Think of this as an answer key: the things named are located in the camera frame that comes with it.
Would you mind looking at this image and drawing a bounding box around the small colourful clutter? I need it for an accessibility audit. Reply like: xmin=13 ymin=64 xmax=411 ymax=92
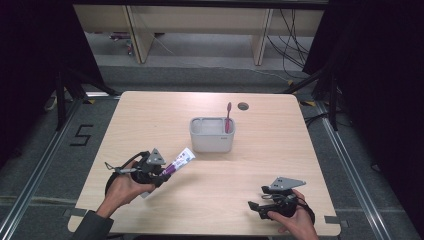
xmin=108 ymin=31 xmax=135 ymax=56

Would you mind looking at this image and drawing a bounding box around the aluminium floor rail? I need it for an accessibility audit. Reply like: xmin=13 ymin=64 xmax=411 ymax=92
xmin=314 ymin=99 xmax=392 ymax=240
xmin=0 ymin=96 xmax=85 ymax=238

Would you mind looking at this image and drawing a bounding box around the black curtain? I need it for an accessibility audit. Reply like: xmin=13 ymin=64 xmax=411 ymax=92
xmin=0 ymin=0 xmax=105 ymax=168
xmin=302 ymin=0 xmax=424 ymax=231

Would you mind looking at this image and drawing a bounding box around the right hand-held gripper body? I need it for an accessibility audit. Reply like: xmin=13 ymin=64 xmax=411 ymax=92
xmin=260 ymin=176 xmax=307 ymax=220

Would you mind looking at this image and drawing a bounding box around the person's right hand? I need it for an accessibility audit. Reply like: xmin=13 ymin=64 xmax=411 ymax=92
xmin=267 ymin=189 xmax=320 ymax=240

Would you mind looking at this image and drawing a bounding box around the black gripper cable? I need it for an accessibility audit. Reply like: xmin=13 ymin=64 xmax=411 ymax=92
xmin=295 ymin=195 xmax=316 ymax=225
xmin=103 ymin=150 xmax=152 ymax=196

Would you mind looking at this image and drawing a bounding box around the grey toothbrush holder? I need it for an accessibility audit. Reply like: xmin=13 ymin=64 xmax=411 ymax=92
xmin=188 ymin=116 xmax=236 ymax=154

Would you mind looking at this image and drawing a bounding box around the pink toothbrush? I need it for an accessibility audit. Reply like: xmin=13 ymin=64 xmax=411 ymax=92
xmin=224 ymin=101 xmax=233 ymax=135

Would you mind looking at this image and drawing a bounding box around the person's left hand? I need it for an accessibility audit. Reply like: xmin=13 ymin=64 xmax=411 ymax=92
xmin=96 ymin=161 xmax=158 ymax=220

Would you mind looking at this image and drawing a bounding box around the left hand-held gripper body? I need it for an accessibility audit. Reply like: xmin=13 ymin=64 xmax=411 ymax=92
xmin=129 ymin=148 xmax=168 ymax=186

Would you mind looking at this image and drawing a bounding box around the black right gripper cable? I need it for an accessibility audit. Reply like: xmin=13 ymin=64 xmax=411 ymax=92
xmin=295 ymin=195 xmax=316 ymax=225

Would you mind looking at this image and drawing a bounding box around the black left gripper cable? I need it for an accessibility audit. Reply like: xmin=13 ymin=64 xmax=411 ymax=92
xmin=103 ymin=150 xmax=152 ymax=196

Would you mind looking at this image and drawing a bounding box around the black metal stand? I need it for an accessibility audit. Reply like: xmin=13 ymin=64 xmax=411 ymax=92
xmin=54 ymin=68 xmax=122 ymax=132
xmin=281 ymin=68 xmax=340 ymax=132

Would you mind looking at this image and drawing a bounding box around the bundle of black cables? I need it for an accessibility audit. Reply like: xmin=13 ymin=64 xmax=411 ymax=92
xmin=266 ymin=9 xmax=312 ymax=80

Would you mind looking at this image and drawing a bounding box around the light wooden desk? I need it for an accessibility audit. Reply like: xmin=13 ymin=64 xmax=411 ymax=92
xmin=73 ymin=3 xmax=325 ymax=66

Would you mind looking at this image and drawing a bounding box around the purple and white toothpaste tube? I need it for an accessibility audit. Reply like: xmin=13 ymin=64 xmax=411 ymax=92
xmin=139 ymin=147 xmax=197 ymax=200

